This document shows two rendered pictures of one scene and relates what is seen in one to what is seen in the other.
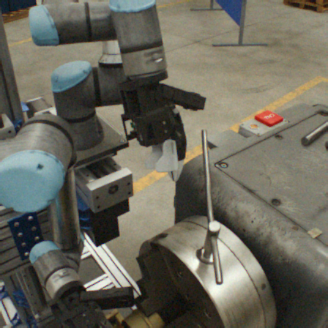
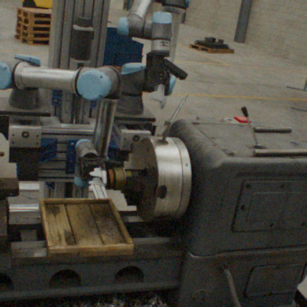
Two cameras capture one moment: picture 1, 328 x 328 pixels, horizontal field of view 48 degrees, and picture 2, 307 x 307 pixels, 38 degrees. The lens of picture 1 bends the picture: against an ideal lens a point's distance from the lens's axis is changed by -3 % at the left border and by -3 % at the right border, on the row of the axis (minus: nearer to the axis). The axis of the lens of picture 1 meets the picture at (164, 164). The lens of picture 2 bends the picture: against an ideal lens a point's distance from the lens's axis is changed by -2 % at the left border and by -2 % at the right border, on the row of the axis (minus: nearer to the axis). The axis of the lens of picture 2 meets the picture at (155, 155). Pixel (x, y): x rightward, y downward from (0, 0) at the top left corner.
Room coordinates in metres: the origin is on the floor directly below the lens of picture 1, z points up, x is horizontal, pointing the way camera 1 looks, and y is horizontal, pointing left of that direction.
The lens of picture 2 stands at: (-1.07, -0.49, 1.79)
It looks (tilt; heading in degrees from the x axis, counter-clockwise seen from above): 21 degrees down; 16
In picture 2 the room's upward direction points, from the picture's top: 9 degrees clockwise
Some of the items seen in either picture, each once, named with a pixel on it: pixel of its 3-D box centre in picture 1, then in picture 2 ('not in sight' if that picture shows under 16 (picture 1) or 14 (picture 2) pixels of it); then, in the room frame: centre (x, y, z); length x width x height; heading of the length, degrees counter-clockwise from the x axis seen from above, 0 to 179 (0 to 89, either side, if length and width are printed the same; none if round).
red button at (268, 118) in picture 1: (269, 119); (242, 120); (0.92, -0.30, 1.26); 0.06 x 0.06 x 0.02; 37
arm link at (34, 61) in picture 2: not in sight; (26, 69); (0.68, 0.66, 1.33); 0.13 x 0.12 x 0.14; 0
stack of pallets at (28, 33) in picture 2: not in sight; (46, 27); (8.52, 5.31, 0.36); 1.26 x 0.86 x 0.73; 145
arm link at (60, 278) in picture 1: (65, 286); (89, 157); (0.49, 0.22, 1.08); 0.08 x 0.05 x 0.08; 127
